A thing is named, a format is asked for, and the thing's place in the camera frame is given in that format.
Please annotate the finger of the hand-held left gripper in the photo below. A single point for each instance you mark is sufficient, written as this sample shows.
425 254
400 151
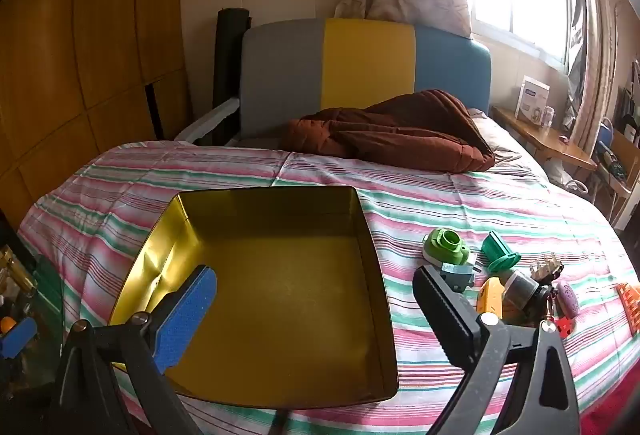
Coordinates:
17 337

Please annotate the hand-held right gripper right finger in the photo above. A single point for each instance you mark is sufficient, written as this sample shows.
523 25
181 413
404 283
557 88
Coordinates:
445 315

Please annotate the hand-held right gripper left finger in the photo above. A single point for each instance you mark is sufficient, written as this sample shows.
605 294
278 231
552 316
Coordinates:
190 315

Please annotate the yellow plastic utility knife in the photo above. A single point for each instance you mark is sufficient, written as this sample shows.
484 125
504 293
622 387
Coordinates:
491 295

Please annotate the gold metal tin box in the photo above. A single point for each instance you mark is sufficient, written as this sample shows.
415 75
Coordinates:
280 290

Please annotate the white plug adapter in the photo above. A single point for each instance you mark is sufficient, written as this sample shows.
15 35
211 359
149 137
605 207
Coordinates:
545 265

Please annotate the red cylindrical bottle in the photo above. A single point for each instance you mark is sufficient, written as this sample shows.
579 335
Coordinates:
565 326

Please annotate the purple patterned case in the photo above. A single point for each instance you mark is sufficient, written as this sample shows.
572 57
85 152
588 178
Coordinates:
567 297

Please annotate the grey power adapter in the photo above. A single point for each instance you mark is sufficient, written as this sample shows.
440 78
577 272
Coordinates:
457 277

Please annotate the green plug-in mosquito repeller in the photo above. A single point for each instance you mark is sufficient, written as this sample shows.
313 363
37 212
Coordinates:
445 245

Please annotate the teal plastic holder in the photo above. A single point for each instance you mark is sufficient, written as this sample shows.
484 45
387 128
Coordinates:
500 252

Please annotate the striped bed sheet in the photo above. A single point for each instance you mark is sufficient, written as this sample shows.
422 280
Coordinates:
450 195

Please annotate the grey pillow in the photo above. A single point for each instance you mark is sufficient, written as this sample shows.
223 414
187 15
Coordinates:
495 140

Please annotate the orange plastic rack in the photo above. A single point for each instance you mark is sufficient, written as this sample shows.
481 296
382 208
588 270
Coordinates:
631 305

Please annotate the brown quilt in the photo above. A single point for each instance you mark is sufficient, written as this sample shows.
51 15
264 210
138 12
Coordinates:
400 130

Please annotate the wooden bedside desk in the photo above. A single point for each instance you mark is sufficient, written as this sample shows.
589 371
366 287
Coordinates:
540 135

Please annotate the white cardboard box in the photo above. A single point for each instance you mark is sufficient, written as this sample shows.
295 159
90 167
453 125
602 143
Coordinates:
531 100

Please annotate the wooden folding chair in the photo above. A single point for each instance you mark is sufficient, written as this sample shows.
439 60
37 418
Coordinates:
625 150

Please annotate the grey yellow blue headboard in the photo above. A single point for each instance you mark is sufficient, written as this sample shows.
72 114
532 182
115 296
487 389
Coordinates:
367 65

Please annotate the beige side curtain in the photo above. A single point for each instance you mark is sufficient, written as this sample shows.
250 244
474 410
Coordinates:
595 65

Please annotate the wooden wardrobe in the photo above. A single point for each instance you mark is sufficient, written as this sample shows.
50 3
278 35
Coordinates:
75 40

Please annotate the white bed rail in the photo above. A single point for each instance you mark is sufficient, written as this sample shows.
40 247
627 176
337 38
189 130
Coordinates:
210 115

